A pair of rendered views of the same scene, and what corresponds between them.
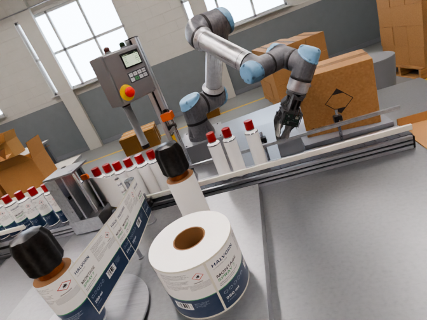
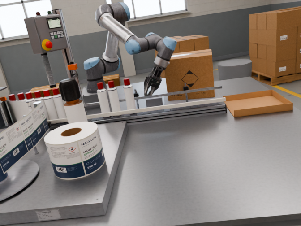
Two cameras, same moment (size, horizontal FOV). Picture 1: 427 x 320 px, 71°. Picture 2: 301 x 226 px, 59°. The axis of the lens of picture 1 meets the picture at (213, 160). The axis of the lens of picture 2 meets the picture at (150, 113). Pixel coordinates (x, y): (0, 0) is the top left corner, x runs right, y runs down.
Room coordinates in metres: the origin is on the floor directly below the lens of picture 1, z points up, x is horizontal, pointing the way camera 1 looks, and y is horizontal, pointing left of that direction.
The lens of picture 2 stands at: (-0.41, -0.03, 1.39)
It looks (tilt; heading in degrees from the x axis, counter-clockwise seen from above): 20 degrees down; 350
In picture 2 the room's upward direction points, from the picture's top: 9 degrees counter-clockwise
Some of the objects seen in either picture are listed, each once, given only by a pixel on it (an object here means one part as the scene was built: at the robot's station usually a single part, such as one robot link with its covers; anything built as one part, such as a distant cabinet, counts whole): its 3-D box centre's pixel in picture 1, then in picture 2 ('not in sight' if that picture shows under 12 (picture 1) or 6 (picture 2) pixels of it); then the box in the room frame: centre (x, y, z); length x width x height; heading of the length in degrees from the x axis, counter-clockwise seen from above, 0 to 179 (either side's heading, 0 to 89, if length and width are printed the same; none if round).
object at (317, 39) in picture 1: (290, 70); (180, 61); (4.75, -1.67, 0.45); 1.20 x 0.83 x 0.89; 177
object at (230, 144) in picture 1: (233, 152); (113, 98); (1.07, -0.08, 0.98); 0.05 x 0.05 x 0.20
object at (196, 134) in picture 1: (199, 127); (96, 83); (1.58, 0.01, 0.98); 0.15 x 0.15 x 0.10
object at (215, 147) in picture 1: (218, 156); (103, 100); (1.09, -0.02, 0.98); 0.05 x 0.05 x 0.20
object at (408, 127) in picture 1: (258, 167); (129, 111); (1.02, -0.15, 0.91); 1.07 x 0.01 x 0.02; 76
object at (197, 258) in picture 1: (199, 261); (75, 148); (0.58, 0.12, 0.95); 0.20 x 0.20 x 0.14
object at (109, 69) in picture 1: (124, 76); (47, 33); (1.24, 0.20, 1.38); 0.17 x 0.10 x 0.19; 131
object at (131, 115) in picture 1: (135, 125); (48, 70); (1.26, 0.25, 1.18); 0.04 x 0.04 x 0.21
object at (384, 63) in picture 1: (373, 87); (235, 84); (2.97, -1.87, 0.31); 0.46 x 0.46 x 0.62
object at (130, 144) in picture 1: (141, 138); (47, 95); (5.34, 1.09, 0.16); 0.64 x 0.53 x 0.31; 90
